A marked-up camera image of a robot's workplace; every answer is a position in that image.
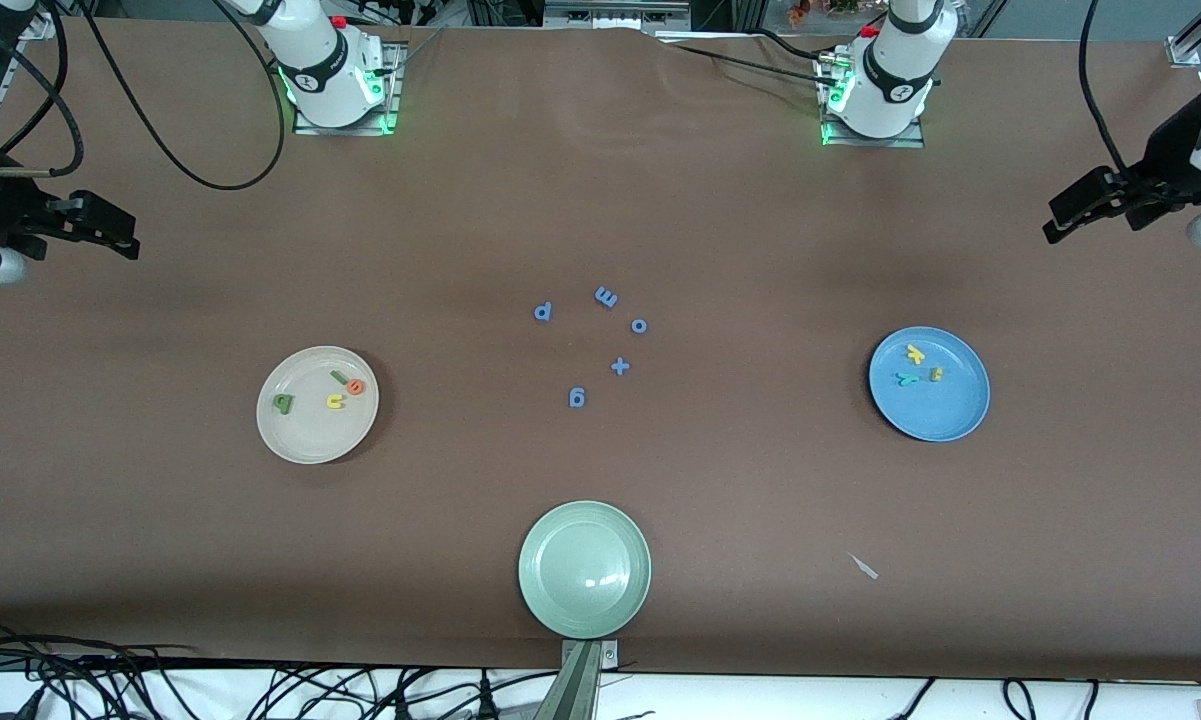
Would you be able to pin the brown table cover sheet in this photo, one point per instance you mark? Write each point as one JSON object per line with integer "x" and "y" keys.
{"x": 600, "y": 200}

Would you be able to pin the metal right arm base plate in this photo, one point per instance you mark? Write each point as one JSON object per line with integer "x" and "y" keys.
{"x": 310, "y": 128}

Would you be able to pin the green foam letter p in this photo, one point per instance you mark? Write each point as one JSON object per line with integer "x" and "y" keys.
{"x": 282, "y": 405}

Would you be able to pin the orange red background object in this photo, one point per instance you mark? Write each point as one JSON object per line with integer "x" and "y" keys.
{"x": 820, "y": 8}

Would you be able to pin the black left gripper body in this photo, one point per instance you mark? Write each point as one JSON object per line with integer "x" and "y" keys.
{"x": 1163, "y": 172}

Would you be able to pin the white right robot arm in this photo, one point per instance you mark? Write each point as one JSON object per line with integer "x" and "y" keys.
{"x": 325, "y": 70}

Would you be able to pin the green round plate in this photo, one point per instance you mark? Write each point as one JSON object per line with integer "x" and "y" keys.
{"x": 585, "y": 570}

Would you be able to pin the blue foam letter m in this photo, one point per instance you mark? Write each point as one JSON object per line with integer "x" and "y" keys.
{"x": 606, "y": 297}

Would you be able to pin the yellow foam letter k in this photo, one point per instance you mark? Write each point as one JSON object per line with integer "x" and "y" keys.
{"x": 915, "y": 353}

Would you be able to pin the blue round plate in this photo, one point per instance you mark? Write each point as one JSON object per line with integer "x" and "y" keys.
{"x": 945, "y": 410}

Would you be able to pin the white tape scrap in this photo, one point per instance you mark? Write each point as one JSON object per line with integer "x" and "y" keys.
{"x": 863, "y": 566}

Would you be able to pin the grey metal camera stand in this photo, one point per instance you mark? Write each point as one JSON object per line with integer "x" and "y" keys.
{"x": 570, "y": 690}

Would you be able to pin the aluminium frame rail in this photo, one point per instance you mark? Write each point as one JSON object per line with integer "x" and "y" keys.
{"x": 35, "y": 25}
{"x": 1185, "y": 50}

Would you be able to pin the black background equipment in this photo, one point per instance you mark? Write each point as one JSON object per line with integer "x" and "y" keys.
{"x": 610, "y": 10}

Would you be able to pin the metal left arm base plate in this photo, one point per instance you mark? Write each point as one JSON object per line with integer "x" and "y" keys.
{"x": 910, "y": 142}

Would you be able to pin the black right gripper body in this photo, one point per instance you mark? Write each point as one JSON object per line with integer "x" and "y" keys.
{"x": 0, "y": 208}

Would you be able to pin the blue foam letter p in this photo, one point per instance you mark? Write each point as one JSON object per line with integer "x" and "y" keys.
{"x": 540, "y": 315}

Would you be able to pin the beige round plate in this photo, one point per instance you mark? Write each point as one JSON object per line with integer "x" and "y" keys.
{"x": 310, "y": 435}

